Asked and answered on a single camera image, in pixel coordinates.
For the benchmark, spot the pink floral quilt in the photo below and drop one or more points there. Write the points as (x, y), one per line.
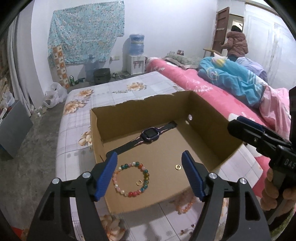
(222, 101)

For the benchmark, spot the blue fingers of the right gripper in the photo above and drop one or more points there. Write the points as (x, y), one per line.
(249, 132)

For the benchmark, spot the blue floral wall cloth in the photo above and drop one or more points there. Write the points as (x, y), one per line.
(89, 29)

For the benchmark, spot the brown wooden door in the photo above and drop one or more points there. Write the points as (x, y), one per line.
(222, 19)

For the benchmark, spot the black smart watch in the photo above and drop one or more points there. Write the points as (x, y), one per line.
(147, 136)

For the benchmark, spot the white water dispenser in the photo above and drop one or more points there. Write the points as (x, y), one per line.
(135, 64)

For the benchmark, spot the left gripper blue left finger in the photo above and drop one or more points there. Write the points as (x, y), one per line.
(53, 220)

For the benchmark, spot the green can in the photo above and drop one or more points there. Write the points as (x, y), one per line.
(72, 81)

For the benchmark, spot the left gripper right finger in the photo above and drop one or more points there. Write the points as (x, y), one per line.
(245, 218)

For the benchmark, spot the brown cardboard box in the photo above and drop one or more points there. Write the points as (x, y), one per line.
(201, 130)

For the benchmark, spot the blue patterned blanket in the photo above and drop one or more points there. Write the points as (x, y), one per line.
(235, 79)

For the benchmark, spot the right hand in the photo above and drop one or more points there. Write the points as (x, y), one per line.
(271, 193)

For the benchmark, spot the person in pink jacket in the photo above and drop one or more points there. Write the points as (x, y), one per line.
(236, 44)

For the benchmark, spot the white plastic bag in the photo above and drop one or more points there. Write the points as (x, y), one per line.
(57, 94)

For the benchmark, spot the white curtain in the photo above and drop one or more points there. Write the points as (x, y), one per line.
(19, 86)

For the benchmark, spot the black rice cooker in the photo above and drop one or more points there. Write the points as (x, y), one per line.
(101, 76)

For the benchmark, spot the grey box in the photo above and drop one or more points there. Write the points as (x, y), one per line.
(14, 128)

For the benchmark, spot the blue water bottle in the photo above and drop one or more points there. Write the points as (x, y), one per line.
(136, 45)

